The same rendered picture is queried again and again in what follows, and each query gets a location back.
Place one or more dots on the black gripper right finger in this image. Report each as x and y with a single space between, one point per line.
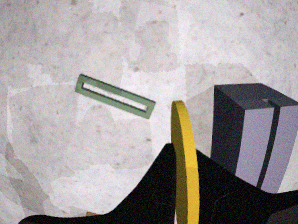
226 199

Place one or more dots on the gold coin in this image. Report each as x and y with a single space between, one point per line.
181 135

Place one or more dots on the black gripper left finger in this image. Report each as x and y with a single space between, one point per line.
153 201

